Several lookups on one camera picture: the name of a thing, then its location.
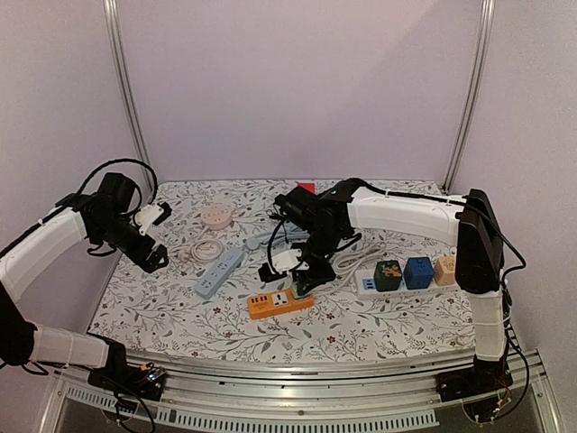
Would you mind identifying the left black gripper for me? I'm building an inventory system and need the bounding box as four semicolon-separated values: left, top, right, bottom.
94;214;169;272

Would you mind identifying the green plug adapter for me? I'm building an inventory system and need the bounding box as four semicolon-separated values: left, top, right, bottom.
290;284;309;301

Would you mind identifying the white multicolour power strip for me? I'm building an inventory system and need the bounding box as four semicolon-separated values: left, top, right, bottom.
354;270;461;300

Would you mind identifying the black power adapter with cable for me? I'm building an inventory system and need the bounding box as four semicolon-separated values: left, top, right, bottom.
267;209;288;224

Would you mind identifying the dark green cube socket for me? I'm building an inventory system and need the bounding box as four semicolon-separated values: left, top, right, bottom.
373;260;403;292

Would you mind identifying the orange power strip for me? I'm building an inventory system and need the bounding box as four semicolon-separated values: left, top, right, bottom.
247;290;315;320

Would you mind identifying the blue cube socket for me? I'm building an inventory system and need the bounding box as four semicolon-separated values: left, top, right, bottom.
403;257;435;290

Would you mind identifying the beige cube socket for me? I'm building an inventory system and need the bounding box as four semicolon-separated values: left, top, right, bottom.
434;256;456;287

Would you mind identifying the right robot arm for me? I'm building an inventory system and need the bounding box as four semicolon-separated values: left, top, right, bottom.
259;178;513;401

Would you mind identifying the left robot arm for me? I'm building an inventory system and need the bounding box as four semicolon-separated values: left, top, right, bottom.
1;172;172;401

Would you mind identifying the red cube socket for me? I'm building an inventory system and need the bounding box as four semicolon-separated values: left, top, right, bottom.
297;182;316;194

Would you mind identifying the light blue power strip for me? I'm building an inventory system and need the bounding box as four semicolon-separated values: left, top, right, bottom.
192;225;312;299

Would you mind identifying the pink round power strip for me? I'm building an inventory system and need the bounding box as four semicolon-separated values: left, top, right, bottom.
176;203;233;264

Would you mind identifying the floral table mat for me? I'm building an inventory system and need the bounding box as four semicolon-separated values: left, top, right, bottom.
89;180;475;364

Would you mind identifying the white coiled cable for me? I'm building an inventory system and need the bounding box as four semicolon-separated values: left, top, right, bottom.
328;241;391;283

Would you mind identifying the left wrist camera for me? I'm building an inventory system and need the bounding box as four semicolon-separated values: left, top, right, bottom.
133;202;172;235

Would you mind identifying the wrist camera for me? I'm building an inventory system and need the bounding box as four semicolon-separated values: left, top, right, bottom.
258;249;303;283
133;202;172;235

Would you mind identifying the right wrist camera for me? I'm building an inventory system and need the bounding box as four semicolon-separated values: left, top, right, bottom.
258;249;303;283

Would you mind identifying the front aluminium rail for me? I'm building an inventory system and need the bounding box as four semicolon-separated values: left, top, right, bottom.
41;350;567;432

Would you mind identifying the left aluminium frame post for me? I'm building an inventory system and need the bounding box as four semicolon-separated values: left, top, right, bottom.
103;0;151;165

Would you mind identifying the aluminium frame post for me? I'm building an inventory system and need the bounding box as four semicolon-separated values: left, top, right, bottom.
103;0;151;165
442;0;496;193

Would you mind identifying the right aluminium frame post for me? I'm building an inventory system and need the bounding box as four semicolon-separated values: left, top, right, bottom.
442;0;496;193

